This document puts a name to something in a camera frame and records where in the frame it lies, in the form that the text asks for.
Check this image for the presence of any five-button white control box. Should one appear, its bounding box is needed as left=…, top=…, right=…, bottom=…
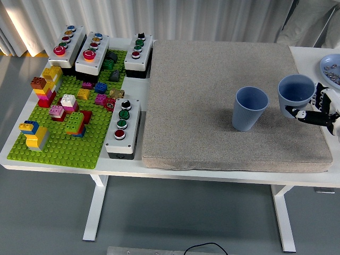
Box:
left=75, top=31, right=111, bottom=83
left=48, top=25, right=88, bottom=77

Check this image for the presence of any dark grey curved part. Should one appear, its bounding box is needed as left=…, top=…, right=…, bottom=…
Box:
left=105, top=51, right=119, bottom=64

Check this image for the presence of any green orange blue brick stack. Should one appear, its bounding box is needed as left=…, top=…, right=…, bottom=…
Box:
left=65, top=111, right=87, bottom=138

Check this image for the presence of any yellow white brick stack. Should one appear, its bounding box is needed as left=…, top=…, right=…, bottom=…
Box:
left=42, top=65, right=64, bottom=92

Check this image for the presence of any white pleated curtain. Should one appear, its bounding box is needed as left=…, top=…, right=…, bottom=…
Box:
left=0, top=0, right=340, bottom=58

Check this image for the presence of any pink white red brick stack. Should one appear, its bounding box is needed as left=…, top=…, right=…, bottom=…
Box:
left=49, top=105, right=67, bottom=122

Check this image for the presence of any four-button white control box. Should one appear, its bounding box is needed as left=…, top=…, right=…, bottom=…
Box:
left=124, top=32, right=154, bottom=79
left=105, top=98, right=142, bottom=160

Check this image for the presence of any red building brick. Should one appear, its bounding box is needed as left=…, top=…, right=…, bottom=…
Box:
left=79, top=110, right=93, bottom=125

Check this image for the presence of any brown yellow red brick tower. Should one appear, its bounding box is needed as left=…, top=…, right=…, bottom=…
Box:
left=30, top=76, right=58, bottom=108

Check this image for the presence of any blue plate with metal nuts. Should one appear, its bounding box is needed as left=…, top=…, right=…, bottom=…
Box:
left=319, top=54, right=340, bottom=91

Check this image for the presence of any blue ribbed plastic cup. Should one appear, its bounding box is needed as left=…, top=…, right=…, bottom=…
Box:
left=277, top=74, right=317, bottom=119
left=232, top=86, right=270, bottom=132

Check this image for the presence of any red valve handwheel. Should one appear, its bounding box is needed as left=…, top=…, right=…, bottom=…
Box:
left=103, top=97, right=116, bottom=111

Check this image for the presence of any black cable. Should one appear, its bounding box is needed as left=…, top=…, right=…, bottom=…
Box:
left=184, top=242, right=229, bottom=255

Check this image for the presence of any person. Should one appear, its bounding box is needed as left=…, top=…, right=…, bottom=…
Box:
left=276, top=0, right=340, bottom=49

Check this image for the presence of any blue yellow grey brick stack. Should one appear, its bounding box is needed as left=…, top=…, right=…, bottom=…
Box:
left=18, top=120, right=51, bottom=152

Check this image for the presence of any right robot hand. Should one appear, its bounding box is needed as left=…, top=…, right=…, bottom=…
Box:
left=285, top=82, right=340, bottom=137

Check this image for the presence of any white table leg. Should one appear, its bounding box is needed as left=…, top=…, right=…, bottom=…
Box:
left=270, top=185, right=297, bottom=253
left=82, top=174, right=109, bottom=242

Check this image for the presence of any grey-brown fabric mat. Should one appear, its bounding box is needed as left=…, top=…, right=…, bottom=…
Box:
left=141, top=39, right=334, bottom=173

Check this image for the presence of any green studded building baseplate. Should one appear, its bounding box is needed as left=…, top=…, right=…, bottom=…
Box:
left=7, top=49, right=128, bottom=170

